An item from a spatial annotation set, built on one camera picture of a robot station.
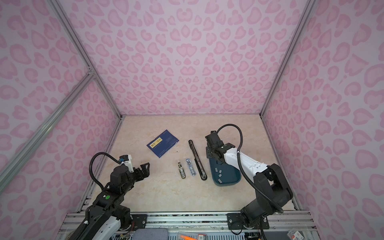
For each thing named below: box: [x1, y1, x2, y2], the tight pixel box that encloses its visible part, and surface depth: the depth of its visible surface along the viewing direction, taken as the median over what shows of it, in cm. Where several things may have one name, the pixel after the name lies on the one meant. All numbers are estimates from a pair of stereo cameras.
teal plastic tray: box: [209, 158, 242, 187], surface depth 89 cm
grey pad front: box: [132, 228, 169, 240], surface depth 69 cm
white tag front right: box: [287, 228, 304, 240], surface depth 70 cm
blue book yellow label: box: [146, 129, 180, 158], surface depth 104 cm
